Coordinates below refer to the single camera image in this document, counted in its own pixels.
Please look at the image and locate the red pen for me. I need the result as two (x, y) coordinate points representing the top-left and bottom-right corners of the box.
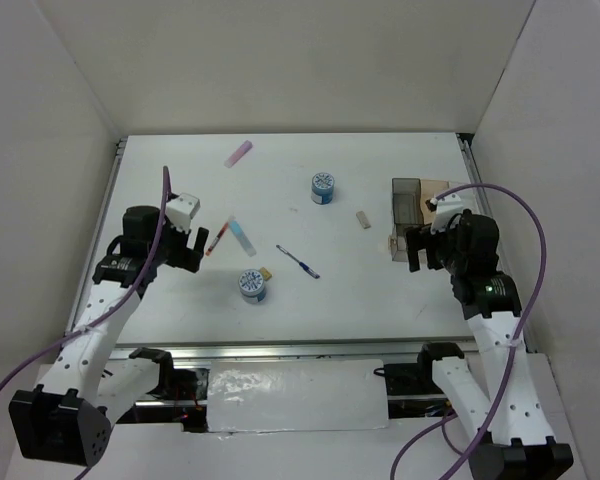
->
(205, 215), (234, 256)

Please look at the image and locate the blue glue stick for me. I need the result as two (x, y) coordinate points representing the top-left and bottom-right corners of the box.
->
(229, 217), (257, 257)

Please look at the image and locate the blue white jar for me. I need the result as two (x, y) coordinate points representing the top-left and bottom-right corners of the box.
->
(311, 172), (335, 205)
(238, 269), (267, 304)

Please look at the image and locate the blue pen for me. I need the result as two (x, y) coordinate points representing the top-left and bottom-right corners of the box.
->
(276, 244), (320, 279)

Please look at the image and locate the pink glue stick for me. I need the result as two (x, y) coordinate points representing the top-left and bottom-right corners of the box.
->
(224, 140), (253, 168)

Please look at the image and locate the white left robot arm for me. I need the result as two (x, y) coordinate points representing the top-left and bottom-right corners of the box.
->
(9, 195), (209, 468)

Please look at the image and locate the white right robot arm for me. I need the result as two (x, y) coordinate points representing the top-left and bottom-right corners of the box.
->
(405, 210), (574, 479)

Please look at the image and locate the transparent compartment organizer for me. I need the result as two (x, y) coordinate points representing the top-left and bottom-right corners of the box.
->
(389, 178), (476, 263)

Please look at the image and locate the white dirty eraser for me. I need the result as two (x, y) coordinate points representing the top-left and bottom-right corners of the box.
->
(356, 211), (371, 229)

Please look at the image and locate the yellow eraser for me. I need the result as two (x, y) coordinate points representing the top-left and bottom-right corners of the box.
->
(259, 267), (273, 281)

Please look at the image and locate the white foam cover panel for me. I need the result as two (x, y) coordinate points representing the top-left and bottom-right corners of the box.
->
(207, 359), (389, 433)

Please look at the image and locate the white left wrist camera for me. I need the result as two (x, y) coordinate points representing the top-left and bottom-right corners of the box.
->
(166, 193), (200, 234)

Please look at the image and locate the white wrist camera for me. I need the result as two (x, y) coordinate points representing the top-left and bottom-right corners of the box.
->
(166, 193), (200, 234)
(425, 194), (465, 234)

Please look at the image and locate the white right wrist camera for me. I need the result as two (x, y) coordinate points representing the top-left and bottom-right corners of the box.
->
(425, 194), (465, 234)

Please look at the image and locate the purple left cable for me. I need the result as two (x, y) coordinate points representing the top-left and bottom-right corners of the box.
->
(0, 165), (173, 468)

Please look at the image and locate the purple cable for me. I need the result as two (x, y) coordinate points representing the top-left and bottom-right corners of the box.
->
(389, 183), (548, 480)
(0, 165), (173, 468)

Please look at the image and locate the aluminium front rail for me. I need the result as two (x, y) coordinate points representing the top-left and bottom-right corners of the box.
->
(110, 339), (476, 362)

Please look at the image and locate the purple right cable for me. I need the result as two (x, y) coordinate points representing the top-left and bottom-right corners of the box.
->
(389, 183), (548, 480)

